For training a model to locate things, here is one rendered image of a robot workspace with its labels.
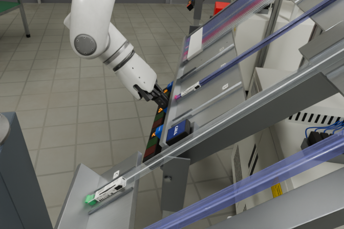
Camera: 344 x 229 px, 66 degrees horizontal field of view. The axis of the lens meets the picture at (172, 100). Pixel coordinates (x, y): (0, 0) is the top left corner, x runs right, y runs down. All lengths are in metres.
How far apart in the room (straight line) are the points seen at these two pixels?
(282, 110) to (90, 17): 0.40
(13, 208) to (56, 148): 0.96
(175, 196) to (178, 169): 0.08
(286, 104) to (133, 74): 0.36
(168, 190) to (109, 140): 1.13
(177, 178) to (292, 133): 0.45
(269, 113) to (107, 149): 1.24
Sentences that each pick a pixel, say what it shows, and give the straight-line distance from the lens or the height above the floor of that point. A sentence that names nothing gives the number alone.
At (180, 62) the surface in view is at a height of 0.73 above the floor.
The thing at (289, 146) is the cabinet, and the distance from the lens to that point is 0.84.
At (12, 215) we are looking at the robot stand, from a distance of 0.78.
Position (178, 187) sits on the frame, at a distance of 0.57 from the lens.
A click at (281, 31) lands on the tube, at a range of 0.66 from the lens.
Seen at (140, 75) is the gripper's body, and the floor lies 0.80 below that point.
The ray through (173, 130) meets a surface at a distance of 0.52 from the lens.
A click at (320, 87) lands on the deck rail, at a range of 0.50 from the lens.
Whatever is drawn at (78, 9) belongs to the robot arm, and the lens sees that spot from 0.58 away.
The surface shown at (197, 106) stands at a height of 0.77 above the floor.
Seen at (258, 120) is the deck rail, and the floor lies 0.84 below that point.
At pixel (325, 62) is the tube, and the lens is 0.35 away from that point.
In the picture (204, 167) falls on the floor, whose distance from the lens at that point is 1.55.
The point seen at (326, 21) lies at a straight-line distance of 0.62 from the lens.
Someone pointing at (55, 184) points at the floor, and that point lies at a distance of 1.51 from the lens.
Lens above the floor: 1.13
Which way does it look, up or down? 34 degrees down
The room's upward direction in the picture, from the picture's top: 5 degrees clockwise
